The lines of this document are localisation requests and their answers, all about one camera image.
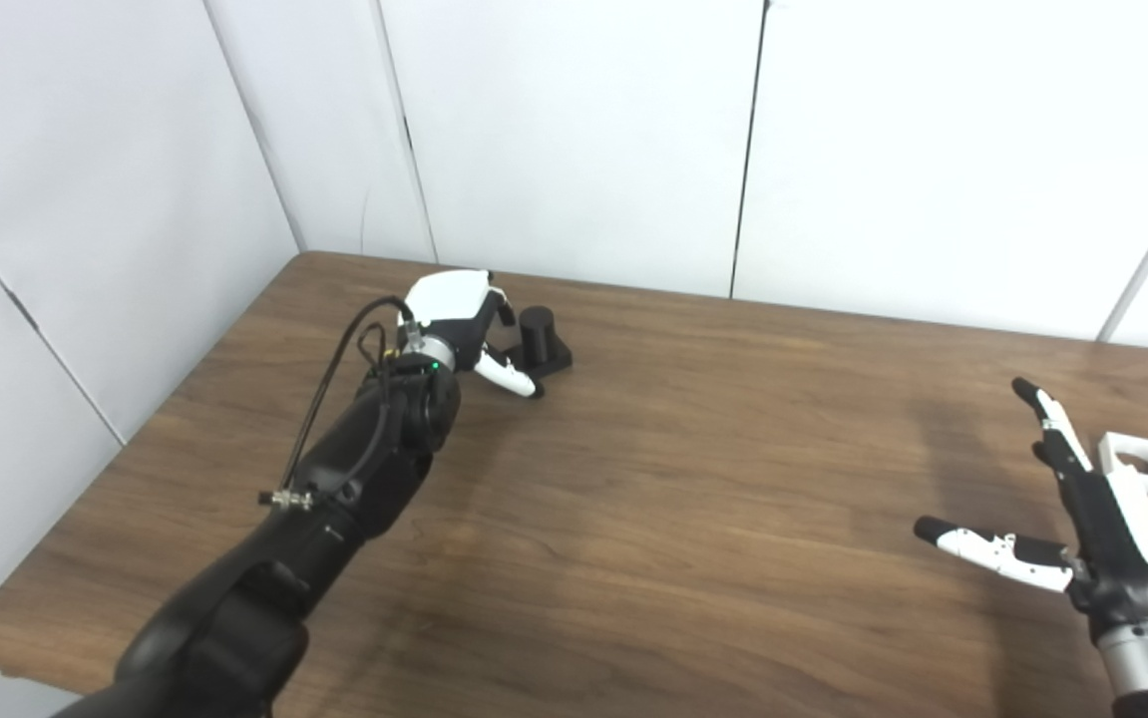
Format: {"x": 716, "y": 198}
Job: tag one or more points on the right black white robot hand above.
{"x": 1112, "y": 558}

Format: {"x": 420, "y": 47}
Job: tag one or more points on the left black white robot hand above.
{"x": 449, "y": 299}

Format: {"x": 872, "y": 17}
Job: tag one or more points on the black peg with square base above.
{"x": 537, "y": 334}

